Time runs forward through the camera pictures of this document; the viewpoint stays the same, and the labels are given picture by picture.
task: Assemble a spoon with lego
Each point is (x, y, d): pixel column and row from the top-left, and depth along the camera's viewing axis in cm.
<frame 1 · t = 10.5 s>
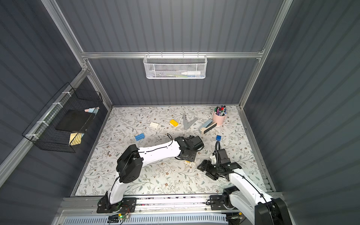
left hand: (192, 161, 84), fingers open
right hand: (202, 171, 83), fingers open
long light blue lego brick: (139, 137, 102), point 2 cm above the table
white lego brick: (153, 125, 108), point 2 cm above the table
yellow long lego brick: (174, 122, 110), point 2 cm above the table
grey V-shaped bracket: (187, 124, 108), point 2 cm above the table
pink pen cup: (219, 115, 103), point 11 cm above the table
small blue lego brick: (218, 138, 101), point 2 cm above the table

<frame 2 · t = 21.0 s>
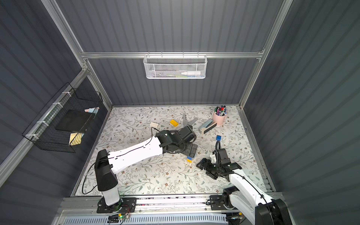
left hand: (190, 150, 75), fingers open
right hand: (201, 169, 83), fingers open
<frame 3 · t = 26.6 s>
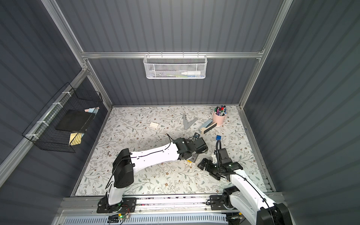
left hand: (192, 155, 80), fingers open
right hand: (203, 170, 83), fingers open
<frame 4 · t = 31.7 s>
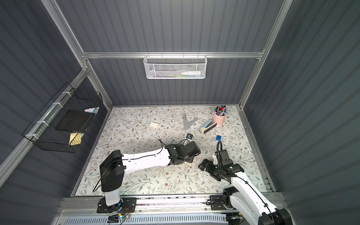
left hand: (190, 156, 81), fingers open
right hand: (204, 170, 82), fingers open
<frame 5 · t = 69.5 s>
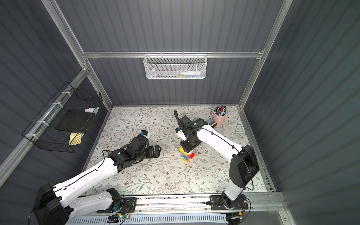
left hand: (156, 150, 78), fingers open
right hand: (187, 149, 81), fingers open
red lego brick: (191, 155, 81), point 12 cm above the table
